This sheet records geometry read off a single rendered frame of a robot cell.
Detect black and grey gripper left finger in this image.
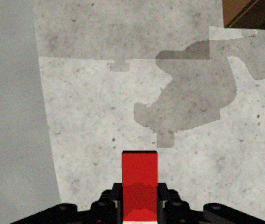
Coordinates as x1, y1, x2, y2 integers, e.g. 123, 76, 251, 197
10, 183, 123, 224

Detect brown wooden chest of drawers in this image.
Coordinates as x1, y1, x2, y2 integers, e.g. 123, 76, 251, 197
222, 0, 265, 30

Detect brown wooden drawer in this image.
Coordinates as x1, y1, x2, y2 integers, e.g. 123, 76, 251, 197
231, 0, 265, 28

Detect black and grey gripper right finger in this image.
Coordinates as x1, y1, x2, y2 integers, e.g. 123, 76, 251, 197
157, 183, 265, 224

